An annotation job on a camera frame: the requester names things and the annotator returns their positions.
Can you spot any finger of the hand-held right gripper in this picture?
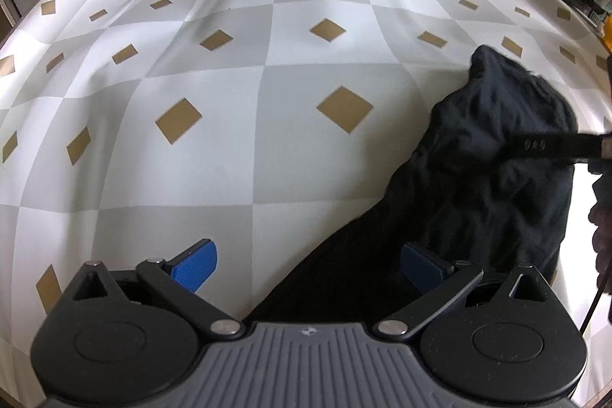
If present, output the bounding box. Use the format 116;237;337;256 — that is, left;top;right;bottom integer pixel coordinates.
507;133;612;163

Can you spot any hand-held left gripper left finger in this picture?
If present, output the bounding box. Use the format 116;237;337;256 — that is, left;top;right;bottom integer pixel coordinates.
61;238;247;338

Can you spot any light blue plastic item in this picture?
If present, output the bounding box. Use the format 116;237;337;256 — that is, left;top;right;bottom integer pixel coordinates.
576;0;608;24

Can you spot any black t-shirt with red print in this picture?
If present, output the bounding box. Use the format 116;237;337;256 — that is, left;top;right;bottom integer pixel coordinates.
249;45;581;327

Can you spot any person's right hand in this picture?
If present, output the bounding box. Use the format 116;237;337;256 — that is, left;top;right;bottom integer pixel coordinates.
588;171;612;294

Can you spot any grey white checkered tablecloth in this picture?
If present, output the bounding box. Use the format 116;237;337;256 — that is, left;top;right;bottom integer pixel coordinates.
0;0;612;408

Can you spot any black cable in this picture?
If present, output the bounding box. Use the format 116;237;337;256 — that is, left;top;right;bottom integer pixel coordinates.
581;265;612;333

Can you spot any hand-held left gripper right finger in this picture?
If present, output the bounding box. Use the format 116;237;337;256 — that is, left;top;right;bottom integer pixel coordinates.
375;243;558;340

